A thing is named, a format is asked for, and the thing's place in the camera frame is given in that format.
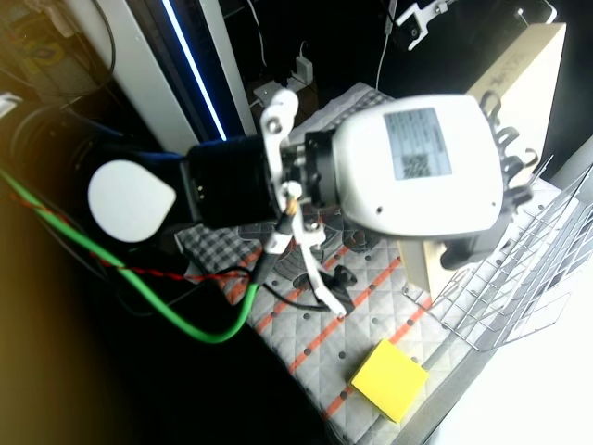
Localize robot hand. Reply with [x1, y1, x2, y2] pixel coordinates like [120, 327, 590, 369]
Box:
[467, 0, 559, 29]
[331, 90, 541, 273]

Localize white column with blue light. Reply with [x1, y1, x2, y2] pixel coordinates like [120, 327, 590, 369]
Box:
[64, 0, 259, 154]

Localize white cable with inline box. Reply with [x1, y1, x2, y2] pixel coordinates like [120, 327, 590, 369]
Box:
[374, 0, 399, 90]

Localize white power strip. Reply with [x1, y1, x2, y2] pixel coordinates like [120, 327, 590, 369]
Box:
[252, 78, 297, 108]

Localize thin white cable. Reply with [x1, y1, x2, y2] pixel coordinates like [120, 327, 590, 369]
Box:
[244, 0, 271, 69]

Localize white plug charger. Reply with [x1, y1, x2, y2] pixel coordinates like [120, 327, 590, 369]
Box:
[295, 55, 315, 85]

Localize green cable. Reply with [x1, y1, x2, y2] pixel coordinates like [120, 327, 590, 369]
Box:
[0, 169, 260, 344]

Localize wire metal rack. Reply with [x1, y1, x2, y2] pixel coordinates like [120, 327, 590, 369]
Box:
[402, 155, 593, 351]

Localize red twisted wire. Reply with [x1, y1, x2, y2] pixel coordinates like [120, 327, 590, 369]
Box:
[8, 192, 254, 283]

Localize beige hardcover book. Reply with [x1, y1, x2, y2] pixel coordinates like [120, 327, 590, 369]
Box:
[397, 20, 567, 298]

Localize yellow foam block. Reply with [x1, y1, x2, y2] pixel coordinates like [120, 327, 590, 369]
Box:
[349, 338, 431, 424]

